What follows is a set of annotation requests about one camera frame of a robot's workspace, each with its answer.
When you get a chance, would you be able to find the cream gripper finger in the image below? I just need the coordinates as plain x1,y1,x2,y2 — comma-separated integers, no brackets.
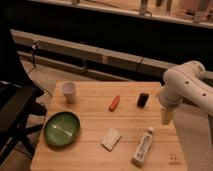
161,108,174,125

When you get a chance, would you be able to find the black office chair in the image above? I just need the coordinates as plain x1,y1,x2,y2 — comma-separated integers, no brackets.
0,84,47,165

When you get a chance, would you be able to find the wooden table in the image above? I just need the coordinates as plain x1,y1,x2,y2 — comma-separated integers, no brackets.
31,82,187,171

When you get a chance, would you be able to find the orange carrot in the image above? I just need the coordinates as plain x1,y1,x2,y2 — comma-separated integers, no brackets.
109,95,120,112

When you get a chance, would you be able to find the green bowl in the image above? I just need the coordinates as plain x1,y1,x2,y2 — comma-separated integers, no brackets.
44,111,80,147

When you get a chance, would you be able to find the white plastic bottle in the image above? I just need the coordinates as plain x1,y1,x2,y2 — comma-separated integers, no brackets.
131,127,154,167

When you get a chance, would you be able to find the white sponge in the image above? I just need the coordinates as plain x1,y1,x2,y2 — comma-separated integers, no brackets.
101,128,121,151

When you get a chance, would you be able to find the white paper cup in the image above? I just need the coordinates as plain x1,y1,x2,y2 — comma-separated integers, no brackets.
61,82,76,103

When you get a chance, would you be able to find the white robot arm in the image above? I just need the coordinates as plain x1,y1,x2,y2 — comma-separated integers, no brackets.
158,61,213,125

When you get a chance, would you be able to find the black eraser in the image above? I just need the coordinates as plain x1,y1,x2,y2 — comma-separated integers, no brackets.
137,93,149,107

